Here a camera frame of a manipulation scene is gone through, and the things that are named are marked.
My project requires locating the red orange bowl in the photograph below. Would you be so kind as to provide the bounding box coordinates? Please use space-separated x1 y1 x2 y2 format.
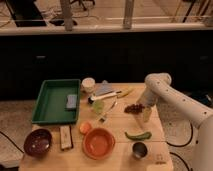
82 128 115 160

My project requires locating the white chocolate bar box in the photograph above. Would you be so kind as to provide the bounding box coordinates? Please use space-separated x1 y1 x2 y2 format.
60 125 73 150

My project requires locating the dark red grape bunch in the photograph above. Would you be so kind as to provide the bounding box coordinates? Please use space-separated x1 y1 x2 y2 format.
124 104 144 114

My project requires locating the green plastic tray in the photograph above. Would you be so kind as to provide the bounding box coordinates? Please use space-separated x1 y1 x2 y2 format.
32 79 80 125

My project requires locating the black cable left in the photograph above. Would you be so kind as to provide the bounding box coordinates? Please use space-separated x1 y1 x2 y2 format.
0 131 25 155

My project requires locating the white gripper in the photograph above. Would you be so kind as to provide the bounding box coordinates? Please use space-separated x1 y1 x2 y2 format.
137 88 158 122

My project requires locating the small metal fork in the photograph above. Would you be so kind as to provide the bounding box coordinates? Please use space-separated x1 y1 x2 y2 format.
99 101 117 123

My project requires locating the small metal cup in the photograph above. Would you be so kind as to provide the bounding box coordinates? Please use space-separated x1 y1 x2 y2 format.
132 142 148 159

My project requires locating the dark purple bowl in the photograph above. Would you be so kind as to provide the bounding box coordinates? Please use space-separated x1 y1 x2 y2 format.
24 129 52 158

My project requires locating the black cable right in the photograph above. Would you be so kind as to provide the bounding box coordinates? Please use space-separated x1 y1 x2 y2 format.
165 121 195 171

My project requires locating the black cable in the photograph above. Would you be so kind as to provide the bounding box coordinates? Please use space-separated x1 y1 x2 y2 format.
165 121 195 171
0 131 25 155

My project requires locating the white small cup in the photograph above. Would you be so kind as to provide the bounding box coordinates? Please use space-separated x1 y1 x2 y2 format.
82 77 95 93

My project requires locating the yellow banana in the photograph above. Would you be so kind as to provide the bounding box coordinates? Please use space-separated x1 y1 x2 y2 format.
117 87 133 98

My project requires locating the grey blue cloth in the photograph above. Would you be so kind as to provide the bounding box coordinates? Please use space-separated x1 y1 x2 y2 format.
95 80 113 96

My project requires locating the blue sponge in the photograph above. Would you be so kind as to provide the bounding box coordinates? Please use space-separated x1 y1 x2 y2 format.
66 94 77 110

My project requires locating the orange carrot piece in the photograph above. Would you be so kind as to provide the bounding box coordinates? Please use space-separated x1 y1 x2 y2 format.
79 122 92 135

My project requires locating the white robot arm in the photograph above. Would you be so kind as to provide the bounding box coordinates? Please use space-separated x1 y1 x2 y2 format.
138 73 213 171

